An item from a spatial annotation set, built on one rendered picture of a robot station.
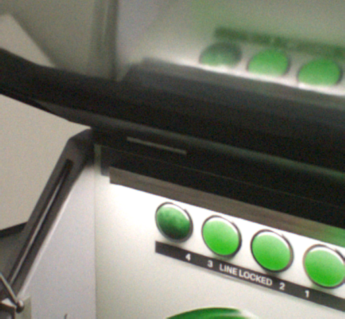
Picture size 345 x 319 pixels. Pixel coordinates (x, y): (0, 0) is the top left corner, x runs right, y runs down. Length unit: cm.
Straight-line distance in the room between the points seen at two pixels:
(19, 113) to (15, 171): 25
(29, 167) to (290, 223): 293
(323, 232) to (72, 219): 30
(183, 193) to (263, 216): 9
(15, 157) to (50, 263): 271
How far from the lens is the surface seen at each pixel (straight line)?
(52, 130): 378
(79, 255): 107
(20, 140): 371
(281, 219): 91
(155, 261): 105
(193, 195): 94
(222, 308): 78
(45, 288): 103
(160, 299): 107
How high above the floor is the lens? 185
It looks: 23 degrees down
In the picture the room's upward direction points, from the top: 1 degrees clockwise
